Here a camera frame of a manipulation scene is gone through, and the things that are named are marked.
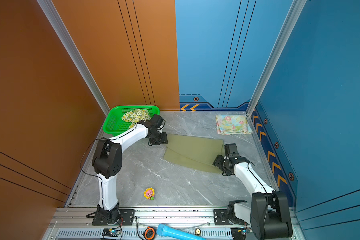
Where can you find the left green circuit board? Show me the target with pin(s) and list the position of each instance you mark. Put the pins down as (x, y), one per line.
(111, 234)

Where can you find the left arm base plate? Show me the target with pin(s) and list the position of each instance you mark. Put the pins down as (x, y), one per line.
(123, 217)

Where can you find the green circuit board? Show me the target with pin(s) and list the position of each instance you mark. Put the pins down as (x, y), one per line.
(111, 234)
(245, 231)

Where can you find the green plastic basket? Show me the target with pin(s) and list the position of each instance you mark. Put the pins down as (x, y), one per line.
(114, 125)

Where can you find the pastel floral skirt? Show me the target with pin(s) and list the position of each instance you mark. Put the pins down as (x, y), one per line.
(233, 125)

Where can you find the blue cylindrical flashlight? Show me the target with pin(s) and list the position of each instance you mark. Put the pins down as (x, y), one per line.
(166, 231)

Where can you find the orange black tape measure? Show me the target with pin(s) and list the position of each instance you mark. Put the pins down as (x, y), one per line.
(149, 233)

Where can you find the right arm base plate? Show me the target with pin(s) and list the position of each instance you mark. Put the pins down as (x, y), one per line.
(222, 218)

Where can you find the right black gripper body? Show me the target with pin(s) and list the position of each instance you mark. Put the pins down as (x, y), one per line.
(221, 163)

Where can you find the olive green skirt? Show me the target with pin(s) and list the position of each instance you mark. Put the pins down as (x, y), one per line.
(194, 152)

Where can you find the yellow green patterned skirt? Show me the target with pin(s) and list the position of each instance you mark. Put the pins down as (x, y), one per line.
(134, 116)

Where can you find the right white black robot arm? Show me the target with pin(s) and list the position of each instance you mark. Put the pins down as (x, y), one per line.
(268, 216)

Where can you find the right green circuit board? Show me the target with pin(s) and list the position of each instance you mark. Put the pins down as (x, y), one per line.
(245, 231)

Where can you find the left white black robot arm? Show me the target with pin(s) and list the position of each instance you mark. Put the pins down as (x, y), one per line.
(108, 160)

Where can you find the yellow flower toy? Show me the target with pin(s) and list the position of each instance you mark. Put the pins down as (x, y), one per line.
(149, 194)

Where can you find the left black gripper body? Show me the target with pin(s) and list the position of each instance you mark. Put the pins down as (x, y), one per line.
(159, 138)

